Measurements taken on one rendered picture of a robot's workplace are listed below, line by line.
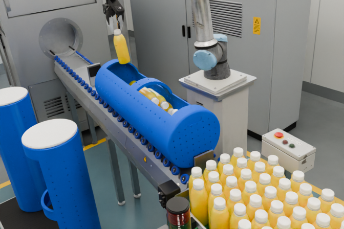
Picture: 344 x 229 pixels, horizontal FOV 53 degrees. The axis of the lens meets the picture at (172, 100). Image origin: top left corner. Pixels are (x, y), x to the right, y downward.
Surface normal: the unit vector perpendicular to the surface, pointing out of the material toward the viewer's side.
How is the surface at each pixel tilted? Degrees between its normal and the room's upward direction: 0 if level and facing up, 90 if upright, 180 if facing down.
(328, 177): 0
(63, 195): 90
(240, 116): 90
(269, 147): 90
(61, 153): 90
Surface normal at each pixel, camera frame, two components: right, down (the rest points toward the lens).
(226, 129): 0.63, 0.30
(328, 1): -0.77, 0.33
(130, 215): -0.07, -0.89
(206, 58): -0.40, 0.59
